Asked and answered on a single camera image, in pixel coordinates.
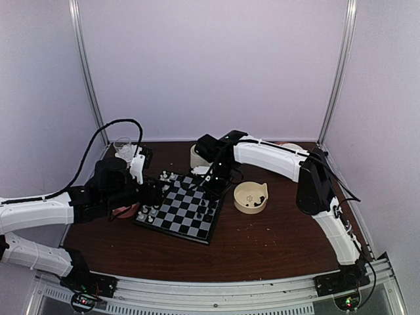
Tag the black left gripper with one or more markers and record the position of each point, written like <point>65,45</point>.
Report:
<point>156,198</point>

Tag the aluminium frame post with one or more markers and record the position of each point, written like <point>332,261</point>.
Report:
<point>344,53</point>
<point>83,58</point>

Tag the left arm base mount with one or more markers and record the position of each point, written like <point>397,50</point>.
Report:
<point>88,292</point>

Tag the aluminium frame post right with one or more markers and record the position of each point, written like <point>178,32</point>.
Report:
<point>344,53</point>

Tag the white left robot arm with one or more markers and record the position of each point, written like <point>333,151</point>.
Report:
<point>114,188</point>

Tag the clear glass cup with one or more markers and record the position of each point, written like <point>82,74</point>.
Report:
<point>123,148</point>

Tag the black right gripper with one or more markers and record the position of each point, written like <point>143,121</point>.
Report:
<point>216,191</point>

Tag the aluminium front rail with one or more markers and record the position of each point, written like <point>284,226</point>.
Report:
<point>296,295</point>

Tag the floral patterned saucer plate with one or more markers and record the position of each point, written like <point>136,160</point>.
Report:
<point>289,145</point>

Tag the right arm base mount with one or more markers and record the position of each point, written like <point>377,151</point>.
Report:
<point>344,287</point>

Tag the black and white chessboard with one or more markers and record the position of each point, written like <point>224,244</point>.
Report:
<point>177,215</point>

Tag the cream bowl of black pieces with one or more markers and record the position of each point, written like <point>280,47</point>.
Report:
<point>250,197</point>

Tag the aluminium frame post left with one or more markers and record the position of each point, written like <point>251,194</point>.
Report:
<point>83,58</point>

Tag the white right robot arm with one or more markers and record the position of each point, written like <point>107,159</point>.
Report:
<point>315,193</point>

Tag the pink bowl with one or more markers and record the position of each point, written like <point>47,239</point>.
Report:
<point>125,212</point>

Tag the white ribbed ceramic mug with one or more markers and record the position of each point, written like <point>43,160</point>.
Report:
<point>195,157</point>

